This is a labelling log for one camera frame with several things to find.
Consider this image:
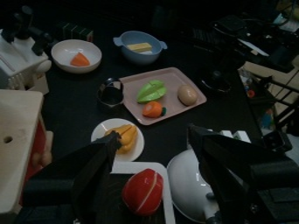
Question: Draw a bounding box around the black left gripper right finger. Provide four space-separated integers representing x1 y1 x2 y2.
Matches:
187 123 299 224

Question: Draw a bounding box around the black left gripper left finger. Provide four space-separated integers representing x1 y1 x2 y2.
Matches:
23 130 123 224

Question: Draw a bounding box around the black pot lid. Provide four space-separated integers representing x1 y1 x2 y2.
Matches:
201 70 234 94

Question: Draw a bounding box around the yellow toy fruit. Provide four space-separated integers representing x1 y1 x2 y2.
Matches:
104 123 139 155

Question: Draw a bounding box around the small white round plate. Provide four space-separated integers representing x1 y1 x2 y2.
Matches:
90 117 146 163

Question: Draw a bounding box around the red toy tomato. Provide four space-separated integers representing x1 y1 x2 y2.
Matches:
122 168 165 217

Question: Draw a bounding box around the white square board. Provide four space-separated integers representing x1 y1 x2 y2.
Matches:
110 161 177 224

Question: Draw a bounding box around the wooden cutting board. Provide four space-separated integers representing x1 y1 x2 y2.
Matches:
0 88 54 215

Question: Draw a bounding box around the orange toy carrot piece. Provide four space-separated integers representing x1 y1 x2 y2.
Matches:
142 101 169 119

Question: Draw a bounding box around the dark glass cup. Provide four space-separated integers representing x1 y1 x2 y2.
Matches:
96 77 126 109

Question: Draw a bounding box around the beige toy egg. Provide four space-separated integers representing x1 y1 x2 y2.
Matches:
177 84 199 107

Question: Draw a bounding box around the green toy leaf vegetable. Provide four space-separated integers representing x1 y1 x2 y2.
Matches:
135 80 169 104

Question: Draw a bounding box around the pink rectangular tray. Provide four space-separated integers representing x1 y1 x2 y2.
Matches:
118 66 209 126

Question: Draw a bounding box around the orange toy wedge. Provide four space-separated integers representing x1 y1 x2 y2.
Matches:
70 52 91 67

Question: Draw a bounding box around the white bowl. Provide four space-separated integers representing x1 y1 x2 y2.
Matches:
51 38 103 74

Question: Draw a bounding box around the white toy knife block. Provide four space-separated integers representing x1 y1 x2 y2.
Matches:
0 4 52 95

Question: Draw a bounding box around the yellow toy butter block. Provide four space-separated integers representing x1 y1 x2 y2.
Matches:
126 42 154 53

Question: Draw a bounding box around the dark striped box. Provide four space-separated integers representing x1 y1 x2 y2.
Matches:
54 21 95 44

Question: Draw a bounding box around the blue pot with handles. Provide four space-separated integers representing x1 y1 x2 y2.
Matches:
112 30 169 66

